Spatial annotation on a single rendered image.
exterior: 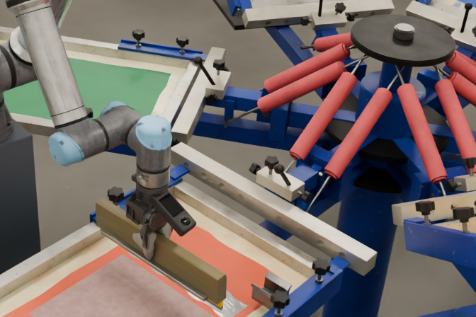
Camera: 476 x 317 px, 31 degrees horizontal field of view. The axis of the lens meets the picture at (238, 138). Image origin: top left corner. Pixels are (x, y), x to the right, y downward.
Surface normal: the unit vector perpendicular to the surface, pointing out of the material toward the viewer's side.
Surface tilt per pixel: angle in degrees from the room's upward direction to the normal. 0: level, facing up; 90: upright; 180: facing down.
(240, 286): 0
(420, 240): 90
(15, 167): 90
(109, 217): 92
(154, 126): 0
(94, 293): 0
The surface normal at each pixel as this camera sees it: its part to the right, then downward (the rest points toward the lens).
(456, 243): -0.94, 0.12
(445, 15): -0.29, -0.51
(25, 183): 0.66, 0.45
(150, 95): 0.07, -0.84
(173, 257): -0.65, 0.40
